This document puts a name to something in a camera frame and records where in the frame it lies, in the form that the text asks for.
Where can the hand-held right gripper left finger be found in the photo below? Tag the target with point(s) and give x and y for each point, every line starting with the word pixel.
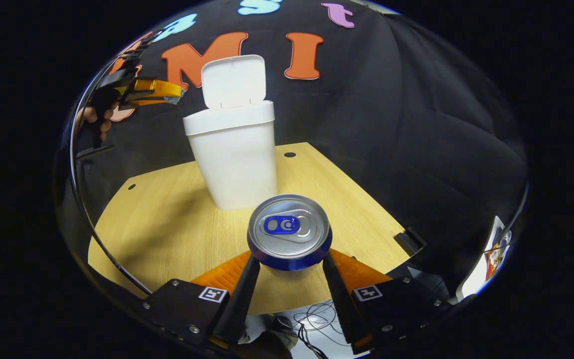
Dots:
pixel 244 299

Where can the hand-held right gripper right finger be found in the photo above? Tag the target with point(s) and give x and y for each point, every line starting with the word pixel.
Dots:
pixel 339 299

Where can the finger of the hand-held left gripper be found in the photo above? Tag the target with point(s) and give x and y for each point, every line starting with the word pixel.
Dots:
pixel 157 87
pixel 142 102

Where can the white desktop garbage bin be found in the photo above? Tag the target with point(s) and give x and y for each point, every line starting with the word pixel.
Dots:
pixel 234 159

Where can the wooden desktop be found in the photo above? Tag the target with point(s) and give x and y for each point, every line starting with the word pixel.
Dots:
pixel 167 224

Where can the blue pop can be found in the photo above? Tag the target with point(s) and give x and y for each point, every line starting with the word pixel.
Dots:
pixel 289 234

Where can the black desk bracket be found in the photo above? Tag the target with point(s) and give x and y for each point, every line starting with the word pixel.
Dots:
pixel 411 242

